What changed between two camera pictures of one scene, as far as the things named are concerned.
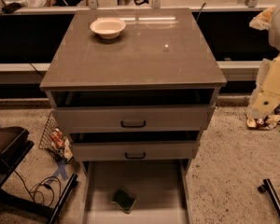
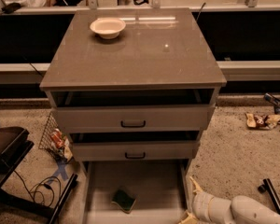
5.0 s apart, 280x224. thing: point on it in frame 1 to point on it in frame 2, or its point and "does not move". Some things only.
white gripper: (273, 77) to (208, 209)
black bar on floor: (268, 187) does not move
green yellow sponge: (123, 201) does not move
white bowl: (108, 28) does not move
